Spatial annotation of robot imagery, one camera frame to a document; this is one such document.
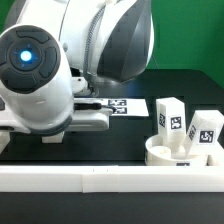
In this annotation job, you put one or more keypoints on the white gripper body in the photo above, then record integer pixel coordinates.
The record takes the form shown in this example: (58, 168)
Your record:
(88, 116)

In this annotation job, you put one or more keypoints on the white round stool seat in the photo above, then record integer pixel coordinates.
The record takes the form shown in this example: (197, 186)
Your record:
(157, 154)

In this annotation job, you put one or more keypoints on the white fiducial marker sheet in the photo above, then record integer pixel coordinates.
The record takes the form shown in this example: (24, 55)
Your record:
(127, 106)

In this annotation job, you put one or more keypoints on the white U-shaped fence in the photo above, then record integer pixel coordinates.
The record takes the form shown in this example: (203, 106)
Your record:
(116, 179)

